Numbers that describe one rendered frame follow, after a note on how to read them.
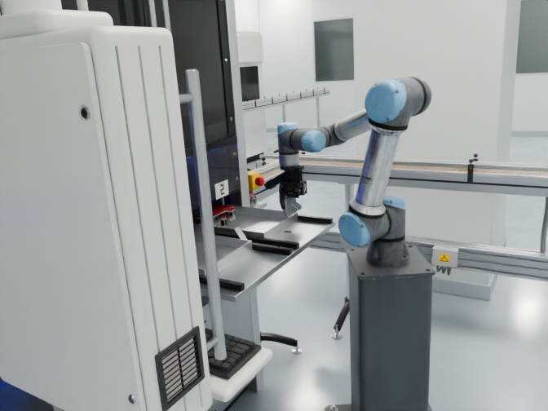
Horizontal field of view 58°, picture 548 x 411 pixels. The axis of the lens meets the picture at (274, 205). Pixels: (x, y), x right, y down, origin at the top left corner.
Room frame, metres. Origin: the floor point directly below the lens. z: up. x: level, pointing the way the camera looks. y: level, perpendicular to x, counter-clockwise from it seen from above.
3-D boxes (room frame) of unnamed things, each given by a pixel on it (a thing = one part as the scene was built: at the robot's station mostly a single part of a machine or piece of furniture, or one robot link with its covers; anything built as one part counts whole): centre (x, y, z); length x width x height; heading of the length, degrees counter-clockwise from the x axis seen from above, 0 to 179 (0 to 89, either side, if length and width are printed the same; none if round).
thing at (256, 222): (1.83, 0.12, 0.90); 0.34 x 0.26 x 0.04; 59
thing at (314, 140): (1.74, -0.14, 1.21); 0.11 x 0.11 x 0.08; 40
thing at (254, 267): (1.65, 0.15, 0.87); 0.70 x 0.48 x 0.02; 149
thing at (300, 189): (1.80, -0.07, 1.06); 0.09 x 0.08 x 0.12; 59
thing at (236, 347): (1.13, 0.26, 0.82); 0.40 x 0.14 x 0.02; 58
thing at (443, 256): (2.30, -0.84, 0.50); 0.12 x 0.05 x 0.09; 59
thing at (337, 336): (2.62, -0.42, 0.07); 0.50 x 0.08 x 0.14; 149
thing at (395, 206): (1.62, -0.39, 0.96); 0.13 x 0.12 x 0.14; 130
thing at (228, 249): (1.54, 0.29, 0.90); 0.34 x 0.26 x 0.04; 59
